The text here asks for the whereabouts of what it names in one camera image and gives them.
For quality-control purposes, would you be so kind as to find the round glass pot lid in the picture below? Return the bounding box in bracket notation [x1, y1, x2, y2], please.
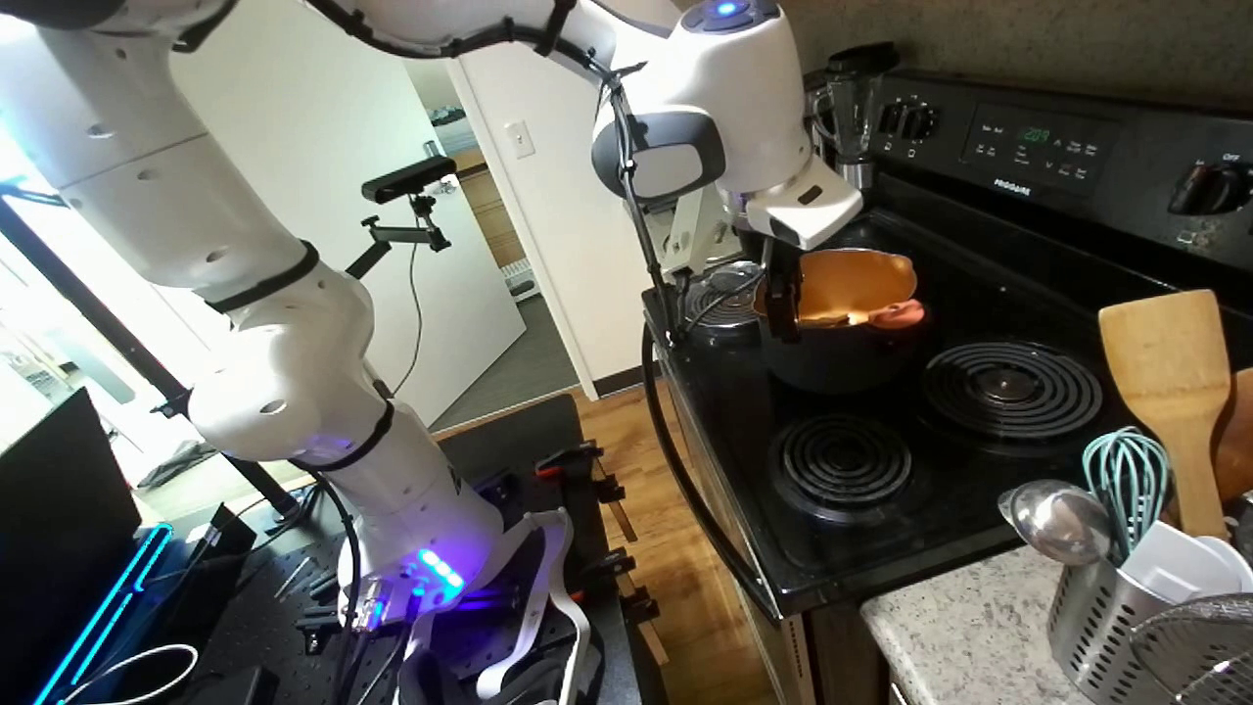
[679, 254, 774, 348]

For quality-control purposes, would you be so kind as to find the white cable loop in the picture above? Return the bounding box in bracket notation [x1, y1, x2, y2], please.
[56, 639, 209, 705]

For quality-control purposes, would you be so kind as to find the grey pot copper interior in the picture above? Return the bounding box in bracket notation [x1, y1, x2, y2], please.
[757, 241, 937, 401]

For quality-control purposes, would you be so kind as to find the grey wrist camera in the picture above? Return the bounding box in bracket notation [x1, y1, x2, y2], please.
[753, 180, 869, 254]

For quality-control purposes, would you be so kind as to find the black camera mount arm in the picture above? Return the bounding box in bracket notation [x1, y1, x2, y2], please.
[341, 193, 454, 284]

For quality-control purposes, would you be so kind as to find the teal silicone whisk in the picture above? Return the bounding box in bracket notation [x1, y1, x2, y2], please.
[1075, 423, 1173, 566]

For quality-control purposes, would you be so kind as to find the black robot cart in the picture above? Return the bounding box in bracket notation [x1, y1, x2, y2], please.
[128, 389, 663, 705]

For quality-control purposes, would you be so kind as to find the white door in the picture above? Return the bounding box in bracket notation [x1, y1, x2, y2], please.
[168, 0, 527, 433]

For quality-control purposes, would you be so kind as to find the black stereo camera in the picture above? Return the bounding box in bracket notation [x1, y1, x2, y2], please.
[358, 152, 463, 207]

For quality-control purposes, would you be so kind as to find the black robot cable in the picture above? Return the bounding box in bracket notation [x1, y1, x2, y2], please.
[599, 61, 696, 346]

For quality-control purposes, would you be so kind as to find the black electric stove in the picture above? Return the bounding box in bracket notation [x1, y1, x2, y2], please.
[638, 69, 1253, 705]

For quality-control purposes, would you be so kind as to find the metal ladle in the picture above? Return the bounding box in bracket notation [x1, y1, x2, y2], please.
[994, 479, 1129, 570]

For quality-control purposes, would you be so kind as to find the white plastic utensil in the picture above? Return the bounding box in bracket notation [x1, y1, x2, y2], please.
[1116, 522, 1253, 609]

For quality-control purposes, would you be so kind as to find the light wooden spatula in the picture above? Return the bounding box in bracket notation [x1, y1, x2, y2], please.
[1095, 284, 1237, 540]

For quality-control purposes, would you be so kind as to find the white grey strap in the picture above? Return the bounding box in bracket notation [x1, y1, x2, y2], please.
[471, 506, 607, 705]

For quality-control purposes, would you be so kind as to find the perforated metal utensil holder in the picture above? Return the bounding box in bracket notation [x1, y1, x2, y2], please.
[1044, 561, 1253, 705]

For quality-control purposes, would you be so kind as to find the blue edged black case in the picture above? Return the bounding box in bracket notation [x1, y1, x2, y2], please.
[33, 522, 181, 705]

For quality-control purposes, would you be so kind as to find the orange black clamp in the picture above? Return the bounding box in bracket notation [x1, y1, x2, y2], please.
[561, 544, 663, 625]
[532, 437, 629, 508]

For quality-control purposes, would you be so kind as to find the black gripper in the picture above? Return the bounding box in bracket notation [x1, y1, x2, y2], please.
[761, 232, 816, 346]

